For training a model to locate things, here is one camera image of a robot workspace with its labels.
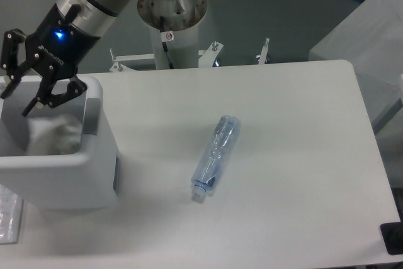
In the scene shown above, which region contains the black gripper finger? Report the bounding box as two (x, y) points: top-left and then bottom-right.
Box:
(22, 76), (88, 117)
(1, 28), (27, 99)

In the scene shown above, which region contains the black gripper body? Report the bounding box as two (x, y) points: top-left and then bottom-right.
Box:
(25, 4), (99, 82)

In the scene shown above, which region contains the white plastic wrapper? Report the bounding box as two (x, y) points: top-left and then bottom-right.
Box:
(26, 114), (82, 156)

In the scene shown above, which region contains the crushed clear plastic bottle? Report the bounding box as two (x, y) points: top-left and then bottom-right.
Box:
(191, 115), (241, 203)

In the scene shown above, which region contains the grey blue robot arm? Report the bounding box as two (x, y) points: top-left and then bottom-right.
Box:
(1, 0), (130, 117)

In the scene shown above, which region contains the white trash can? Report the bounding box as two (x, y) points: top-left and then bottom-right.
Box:
(1, 75), (119, 210)

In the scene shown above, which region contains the white far right clamp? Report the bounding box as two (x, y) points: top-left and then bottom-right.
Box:
(256, 38), (271, 65)

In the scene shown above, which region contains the white covered side table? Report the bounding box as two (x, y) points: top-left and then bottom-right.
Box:
(308, 0), (402, 133)

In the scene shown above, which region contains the black device at table edge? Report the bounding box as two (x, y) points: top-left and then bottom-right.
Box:
(380, 222), (402, 255)

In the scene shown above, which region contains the white left base bracket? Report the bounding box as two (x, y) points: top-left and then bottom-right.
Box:
(109, 48), (156, 72)

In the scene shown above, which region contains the white base bracket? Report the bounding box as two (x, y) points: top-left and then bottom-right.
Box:
(198, 41), (224, 68)
(109, 48), (156, 72)

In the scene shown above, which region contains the white right base bracket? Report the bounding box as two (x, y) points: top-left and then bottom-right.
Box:
(198, 41), (224, 68)

